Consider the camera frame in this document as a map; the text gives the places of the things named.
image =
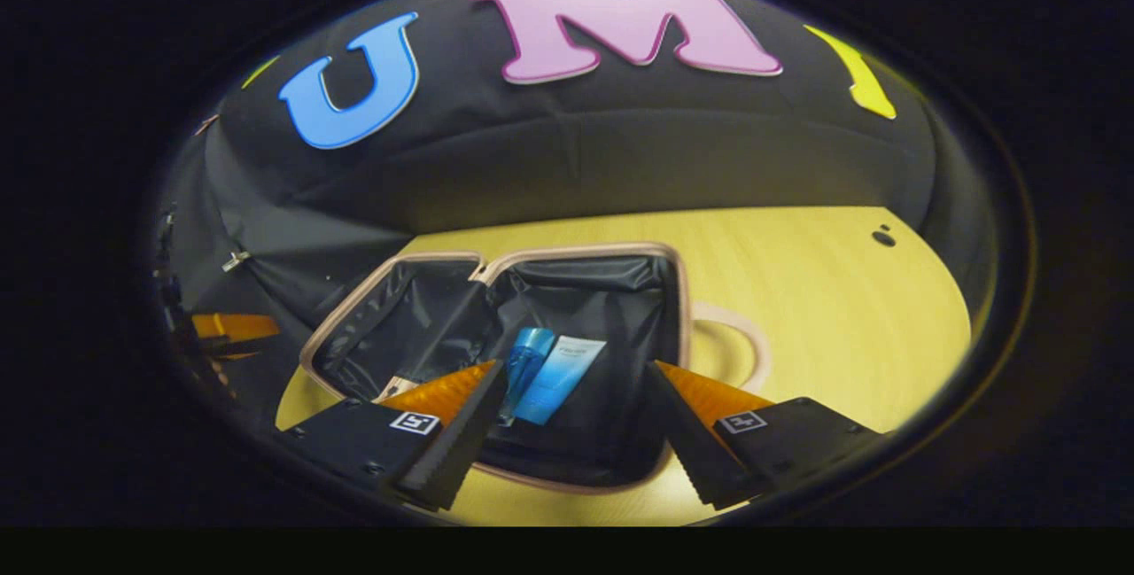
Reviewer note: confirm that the copper metal clip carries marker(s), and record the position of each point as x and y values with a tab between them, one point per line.
205	124

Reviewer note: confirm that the blue cap skincare bottle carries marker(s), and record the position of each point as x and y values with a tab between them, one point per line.
527	353

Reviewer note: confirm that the white blue skincare tube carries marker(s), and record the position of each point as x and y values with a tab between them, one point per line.
563	376

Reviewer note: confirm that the pink suitcase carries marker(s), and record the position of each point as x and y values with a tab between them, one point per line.
611	309

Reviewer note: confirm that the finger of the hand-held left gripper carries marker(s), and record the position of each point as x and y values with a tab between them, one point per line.
230	327

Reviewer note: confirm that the black backdrop cloth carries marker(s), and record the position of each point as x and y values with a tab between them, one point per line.
576	159

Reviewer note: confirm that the silver metal clip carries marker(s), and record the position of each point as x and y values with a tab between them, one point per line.
235	260

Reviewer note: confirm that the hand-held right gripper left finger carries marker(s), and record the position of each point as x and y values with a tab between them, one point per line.
456	451

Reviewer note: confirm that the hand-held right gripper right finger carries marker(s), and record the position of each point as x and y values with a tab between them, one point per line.
687	446

